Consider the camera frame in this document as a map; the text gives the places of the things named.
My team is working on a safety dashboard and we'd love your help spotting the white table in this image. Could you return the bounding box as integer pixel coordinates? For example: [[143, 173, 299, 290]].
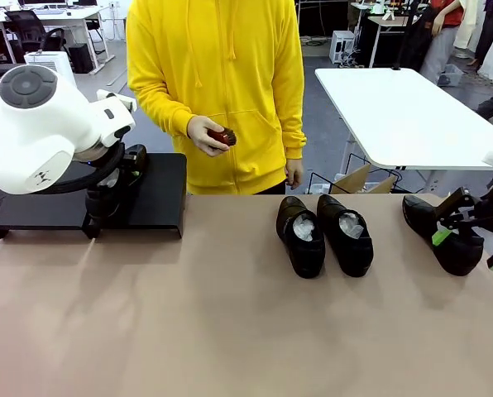
[[314, 68, 493, 171]]

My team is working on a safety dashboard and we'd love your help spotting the yellow sleeved left forearm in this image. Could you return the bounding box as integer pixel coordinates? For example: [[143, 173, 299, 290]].
[[281, 82, 306, 160]]

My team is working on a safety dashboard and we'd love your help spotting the white air purifier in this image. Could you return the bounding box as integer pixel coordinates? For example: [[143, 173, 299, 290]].
[[24, 50, 72, 75]]

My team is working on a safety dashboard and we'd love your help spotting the black computer tower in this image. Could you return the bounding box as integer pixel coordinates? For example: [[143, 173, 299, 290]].
[[68, 43, 94, 74]]

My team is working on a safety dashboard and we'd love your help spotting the person in red top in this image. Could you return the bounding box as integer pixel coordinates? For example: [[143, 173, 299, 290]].
[[419, 0, 467, 84]]

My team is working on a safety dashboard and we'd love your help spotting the person's left hand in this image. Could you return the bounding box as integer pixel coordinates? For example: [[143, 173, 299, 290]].
[[285, 159, 304, 191]]

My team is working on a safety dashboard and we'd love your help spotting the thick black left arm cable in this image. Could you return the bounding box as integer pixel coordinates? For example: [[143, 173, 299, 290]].
[[43, 142, 128, 194]]

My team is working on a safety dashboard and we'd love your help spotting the black office chair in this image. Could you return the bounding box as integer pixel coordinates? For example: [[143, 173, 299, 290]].
[[4, 10, 68, 55]]

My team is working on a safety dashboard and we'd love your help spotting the dark red shoe brush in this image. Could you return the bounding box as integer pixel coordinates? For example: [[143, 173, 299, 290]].
[[207, 127, 237, 150]]

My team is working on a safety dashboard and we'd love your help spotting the black desk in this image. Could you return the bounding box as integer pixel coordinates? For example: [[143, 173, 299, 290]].
[[360, 14, 433, 69]]

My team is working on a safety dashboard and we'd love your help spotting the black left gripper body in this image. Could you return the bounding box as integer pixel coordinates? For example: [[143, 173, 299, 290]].
[[120, 143, 149, 171]]

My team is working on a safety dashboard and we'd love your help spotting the white computer case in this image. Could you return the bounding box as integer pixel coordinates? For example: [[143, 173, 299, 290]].
[[331, 31, 357, 65]]

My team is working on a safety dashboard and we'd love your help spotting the yellow sleeved right forearm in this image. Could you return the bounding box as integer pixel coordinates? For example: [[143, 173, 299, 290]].
[[127, 74, 198, 144]]

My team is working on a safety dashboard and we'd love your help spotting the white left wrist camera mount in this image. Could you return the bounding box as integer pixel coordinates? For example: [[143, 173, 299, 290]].
[[96, 88, 138, 113]]

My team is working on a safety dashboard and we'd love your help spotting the person's right hand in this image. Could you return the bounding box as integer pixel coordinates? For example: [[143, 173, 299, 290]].
[[187, 116, 227, 157]]

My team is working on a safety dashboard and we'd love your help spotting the grey plastic bin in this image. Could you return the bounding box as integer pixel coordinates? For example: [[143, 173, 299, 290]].
[[438, 64, 465, 87]]

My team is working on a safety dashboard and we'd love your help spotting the person in yellow hoodie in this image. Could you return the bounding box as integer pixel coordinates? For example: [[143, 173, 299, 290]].
[[126, 0, 306, 196]]

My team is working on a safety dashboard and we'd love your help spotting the black metal shoe stand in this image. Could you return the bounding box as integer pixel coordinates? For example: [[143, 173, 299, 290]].
[[84, 153, 189, 240], [0, 177, 94, 240]]

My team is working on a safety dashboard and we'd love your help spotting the white office desk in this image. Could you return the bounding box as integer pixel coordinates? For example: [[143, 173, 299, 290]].
[[0, 6, 115, 75]]

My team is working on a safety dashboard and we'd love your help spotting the brown cardboard box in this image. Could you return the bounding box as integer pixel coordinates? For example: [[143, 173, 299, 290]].
[[332, 164, 396, 195]]

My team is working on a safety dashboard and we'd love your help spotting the black pointed leather shoe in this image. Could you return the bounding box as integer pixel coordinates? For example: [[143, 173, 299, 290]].
[[402, 194, 485, 277]]

